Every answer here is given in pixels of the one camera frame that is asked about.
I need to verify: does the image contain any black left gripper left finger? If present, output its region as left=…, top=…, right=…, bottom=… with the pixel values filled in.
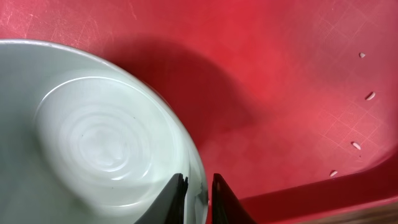
left=135, top=174, right=188, bottom=224

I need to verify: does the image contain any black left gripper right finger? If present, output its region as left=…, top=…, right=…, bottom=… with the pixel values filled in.
left=211, top=173, right=256, bottom=224

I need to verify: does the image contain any green bowl with rice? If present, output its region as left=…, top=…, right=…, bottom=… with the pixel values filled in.
left=1, top=39, right=209, bottom=223

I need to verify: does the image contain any red plastic tray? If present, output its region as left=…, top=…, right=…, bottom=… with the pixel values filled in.
left=1, top=0, right=397, bottom=223

